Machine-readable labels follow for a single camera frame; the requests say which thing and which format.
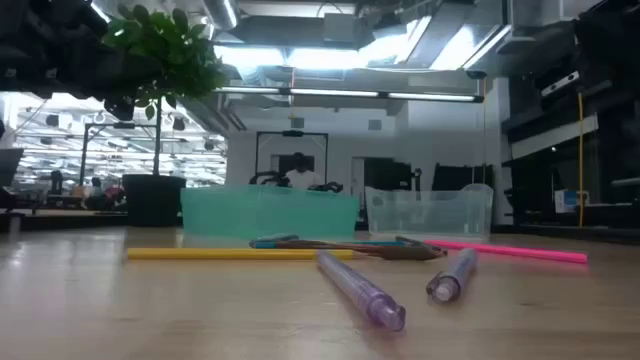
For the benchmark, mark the brown pen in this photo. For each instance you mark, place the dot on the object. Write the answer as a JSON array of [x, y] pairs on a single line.
[[400, 252]]

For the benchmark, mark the white box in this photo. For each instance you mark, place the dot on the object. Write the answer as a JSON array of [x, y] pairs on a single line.
[[567, 201]]

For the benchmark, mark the clear plastic bin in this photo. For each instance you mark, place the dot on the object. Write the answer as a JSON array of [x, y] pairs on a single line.
[[430, 212]]

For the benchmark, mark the dark background equipment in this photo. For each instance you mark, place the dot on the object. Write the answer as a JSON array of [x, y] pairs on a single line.
[[385, 172], [455, 175]]

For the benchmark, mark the green translucent plastic bin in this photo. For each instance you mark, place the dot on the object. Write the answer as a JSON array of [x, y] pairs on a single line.
[[270, 212]]

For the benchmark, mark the pale pen with dark clip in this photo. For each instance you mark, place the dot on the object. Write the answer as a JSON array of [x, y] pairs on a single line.
[[280, 237]]

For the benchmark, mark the dark shelving unit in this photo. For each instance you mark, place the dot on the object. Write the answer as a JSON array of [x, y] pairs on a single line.
[[530, 190]]

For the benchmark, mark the dark monitor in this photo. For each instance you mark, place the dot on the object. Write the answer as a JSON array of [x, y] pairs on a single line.
[[9, 167]]

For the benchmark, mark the long ceiling light bar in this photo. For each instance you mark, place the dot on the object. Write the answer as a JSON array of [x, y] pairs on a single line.
[[350, 93]]

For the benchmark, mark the translucent purple pen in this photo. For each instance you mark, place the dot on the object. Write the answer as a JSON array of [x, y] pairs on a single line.
[[365, 292]]

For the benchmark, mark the green plant in black pot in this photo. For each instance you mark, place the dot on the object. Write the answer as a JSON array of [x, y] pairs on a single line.
[[152, 200]]

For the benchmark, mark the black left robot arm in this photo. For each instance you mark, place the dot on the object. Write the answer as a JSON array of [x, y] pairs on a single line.
[[50, 45]]

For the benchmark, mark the lavender pen with dark grip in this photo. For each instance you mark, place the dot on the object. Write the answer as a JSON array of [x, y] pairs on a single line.
[[452, 277]]

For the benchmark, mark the person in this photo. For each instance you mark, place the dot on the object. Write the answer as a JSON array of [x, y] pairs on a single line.
[[302, 177]]

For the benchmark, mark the pink pencil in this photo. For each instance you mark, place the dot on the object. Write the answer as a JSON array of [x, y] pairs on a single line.
[[510, 251]]

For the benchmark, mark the background robot station frame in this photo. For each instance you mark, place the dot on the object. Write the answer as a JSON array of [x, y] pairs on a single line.
[[292, 133]]

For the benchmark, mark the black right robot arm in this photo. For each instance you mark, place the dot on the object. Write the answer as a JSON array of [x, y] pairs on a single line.
[[610, 30]]

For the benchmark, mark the yellow pencil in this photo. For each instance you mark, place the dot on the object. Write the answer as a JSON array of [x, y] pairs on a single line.
[[225, 254]]

